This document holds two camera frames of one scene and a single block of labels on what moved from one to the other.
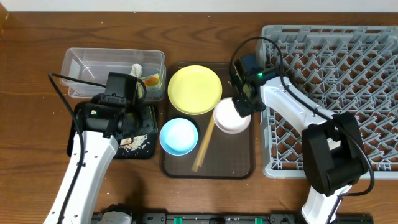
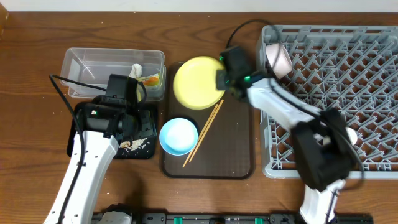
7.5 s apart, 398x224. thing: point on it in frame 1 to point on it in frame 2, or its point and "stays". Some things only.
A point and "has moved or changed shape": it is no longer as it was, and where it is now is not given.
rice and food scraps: (134, 143) stays
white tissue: (136, 70) stays
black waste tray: (142, 145) stays
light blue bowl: (178, 136) stays
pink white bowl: (227, 118) to (279, 59)
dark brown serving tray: (226, 155) stays
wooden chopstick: (202, 154) to (206, 131)
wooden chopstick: (196, 165) to (201, 134)
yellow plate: (195, 89) has moved or changed shape
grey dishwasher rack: (352, 69) stays
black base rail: (237, 218) stays
